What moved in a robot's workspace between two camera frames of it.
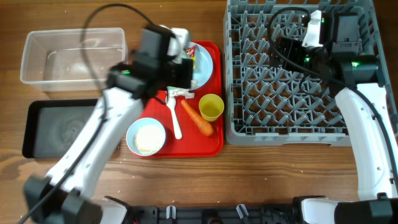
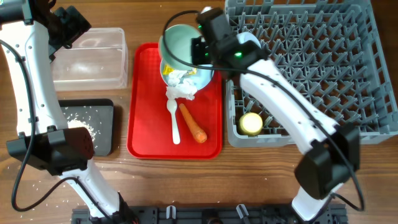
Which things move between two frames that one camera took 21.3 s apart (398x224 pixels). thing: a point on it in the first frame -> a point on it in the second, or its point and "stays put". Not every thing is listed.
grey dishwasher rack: [265, 104] stays put
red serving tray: [201, 137] stays put
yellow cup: [211, 106] -> [250, 124]
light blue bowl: [145, 137] -> [245, 36]
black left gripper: [180, 66] -> [75, 25]
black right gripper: [292, 47] -> [195, 46]
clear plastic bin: [51, 58] stays put
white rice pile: [148, 138] -> [74, 123]
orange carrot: [204, 126] -> [199, 132]
